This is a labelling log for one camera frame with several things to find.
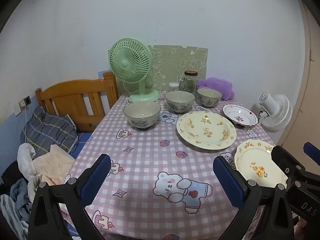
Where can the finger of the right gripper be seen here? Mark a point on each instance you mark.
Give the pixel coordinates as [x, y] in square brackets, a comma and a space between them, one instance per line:
[292, 168]
[311, 150]

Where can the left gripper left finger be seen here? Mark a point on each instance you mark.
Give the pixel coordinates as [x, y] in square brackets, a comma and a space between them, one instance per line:
[46, 220]

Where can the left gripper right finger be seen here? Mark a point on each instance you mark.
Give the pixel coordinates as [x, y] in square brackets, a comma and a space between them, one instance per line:
[276, 221]

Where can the scalloped yellow floral plate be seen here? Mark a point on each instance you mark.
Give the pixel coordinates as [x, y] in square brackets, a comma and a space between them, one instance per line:
[253, 160]

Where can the white red-rimmed plate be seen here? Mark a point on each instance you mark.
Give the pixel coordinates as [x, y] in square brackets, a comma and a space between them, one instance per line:
[240, 115]

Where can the large yellow floral plate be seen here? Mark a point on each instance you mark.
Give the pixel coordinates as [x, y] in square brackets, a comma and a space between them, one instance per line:
[206, 130]

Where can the ceramic floral bowl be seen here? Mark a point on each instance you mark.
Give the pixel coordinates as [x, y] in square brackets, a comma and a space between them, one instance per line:
[209, 97]
[143, 114]
[179, 101]

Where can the pile of clothes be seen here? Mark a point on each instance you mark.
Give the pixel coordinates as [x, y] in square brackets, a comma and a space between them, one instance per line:
[15, 203]

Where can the peach cloth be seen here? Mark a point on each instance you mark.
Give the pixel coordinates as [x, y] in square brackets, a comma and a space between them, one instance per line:
[53, 166]

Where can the white floor fan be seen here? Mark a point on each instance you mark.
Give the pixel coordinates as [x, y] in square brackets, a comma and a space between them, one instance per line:
[277, 112]

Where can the white plastic bag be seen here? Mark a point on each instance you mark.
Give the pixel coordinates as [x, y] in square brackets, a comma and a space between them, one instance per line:
[25, 156]

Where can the blue bed sheet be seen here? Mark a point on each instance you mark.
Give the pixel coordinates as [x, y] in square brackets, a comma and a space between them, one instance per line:
[83, 138]

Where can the grey plaid pillow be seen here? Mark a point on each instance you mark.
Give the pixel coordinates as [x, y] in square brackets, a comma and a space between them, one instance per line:
[44, 130]

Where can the pink checkered tablecloth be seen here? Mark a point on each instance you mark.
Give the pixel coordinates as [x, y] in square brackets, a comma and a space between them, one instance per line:
[126, 206]

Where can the purple plush toy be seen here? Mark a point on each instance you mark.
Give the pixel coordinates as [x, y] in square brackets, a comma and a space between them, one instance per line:
[223, 86]

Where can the wooden bed headboard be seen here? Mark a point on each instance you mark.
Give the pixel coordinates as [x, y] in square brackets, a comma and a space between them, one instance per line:
[80, 99]

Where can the glass jar with lid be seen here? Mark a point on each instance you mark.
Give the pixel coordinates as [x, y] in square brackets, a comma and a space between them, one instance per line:
[188, 83]

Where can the cotton swab container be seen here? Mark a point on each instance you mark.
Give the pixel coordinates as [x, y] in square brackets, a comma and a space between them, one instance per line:
[174, 86]

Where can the green patterned cardboard panel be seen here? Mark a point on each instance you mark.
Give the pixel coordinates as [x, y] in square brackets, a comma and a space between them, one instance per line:
[170, 62]

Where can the green desk fan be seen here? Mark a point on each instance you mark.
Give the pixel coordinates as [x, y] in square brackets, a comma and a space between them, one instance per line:
[130, 61]

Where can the wall power socket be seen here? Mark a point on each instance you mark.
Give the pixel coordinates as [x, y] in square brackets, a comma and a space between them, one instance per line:
[25, 103]

